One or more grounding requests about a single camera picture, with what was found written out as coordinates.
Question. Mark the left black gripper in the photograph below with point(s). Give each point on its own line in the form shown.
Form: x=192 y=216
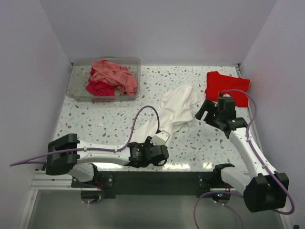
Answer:
x=147 y=142

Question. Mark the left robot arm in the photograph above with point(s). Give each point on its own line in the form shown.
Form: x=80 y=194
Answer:
x=68 y=155

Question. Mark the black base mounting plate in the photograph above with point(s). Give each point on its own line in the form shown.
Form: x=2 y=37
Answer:
x=157 y=183

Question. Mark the white printed t shirt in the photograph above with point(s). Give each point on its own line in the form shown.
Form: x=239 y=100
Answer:
x=174 y=112

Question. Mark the dark red t shirt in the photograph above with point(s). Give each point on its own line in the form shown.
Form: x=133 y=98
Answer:
x=99 y=88

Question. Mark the pink t shirt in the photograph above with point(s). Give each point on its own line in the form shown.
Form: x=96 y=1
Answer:
x=116 y=75

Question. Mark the bright red folded t shirt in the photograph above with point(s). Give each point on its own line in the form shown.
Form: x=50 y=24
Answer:
x=217 y=83

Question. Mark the clear plastic bin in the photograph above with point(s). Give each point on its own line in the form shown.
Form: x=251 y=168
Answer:
x=80 y=73

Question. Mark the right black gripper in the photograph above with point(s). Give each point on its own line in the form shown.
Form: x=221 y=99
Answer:
x=209 y=106

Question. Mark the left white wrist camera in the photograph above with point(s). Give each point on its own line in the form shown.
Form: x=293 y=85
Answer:
x=160 y=138

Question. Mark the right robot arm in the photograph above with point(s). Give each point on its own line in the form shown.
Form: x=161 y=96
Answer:
x=263 y=188

